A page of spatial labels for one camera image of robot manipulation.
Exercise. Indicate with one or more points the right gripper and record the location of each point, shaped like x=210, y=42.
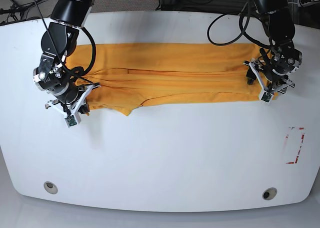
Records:
x=73, y=100

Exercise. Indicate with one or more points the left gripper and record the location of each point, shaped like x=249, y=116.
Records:
x=266, y=77

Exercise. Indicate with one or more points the yellow Smile T-shirt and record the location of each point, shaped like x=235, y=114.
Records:
x=132, y=75

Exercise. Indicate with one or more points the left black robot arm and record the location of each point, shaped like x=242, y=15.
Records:
x=279, y=58

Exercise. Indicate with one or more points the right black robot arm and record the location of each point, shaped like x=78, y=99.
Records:
x=58, y=42

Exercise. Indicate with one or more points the red tape rectangle marking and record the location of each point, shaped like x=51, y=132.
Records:
x=293, y=144

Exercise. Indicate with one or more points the left table grommet hole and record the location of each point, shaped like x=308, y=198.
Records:
x=50, y=187

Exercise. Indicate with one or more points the table grommet hole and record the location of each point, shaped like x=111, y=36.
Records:
x=50, y=187
x=269, y=194

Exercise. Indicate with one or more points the white power strip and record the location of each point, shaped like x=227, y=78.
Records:
x=307, y=3

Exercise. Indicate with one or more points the right table grommet hole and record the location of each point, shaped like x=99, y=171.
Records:
x=269, y=194

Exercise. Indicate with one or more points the black tripod legs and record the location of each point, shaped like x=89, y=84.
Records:
x=15, y=13

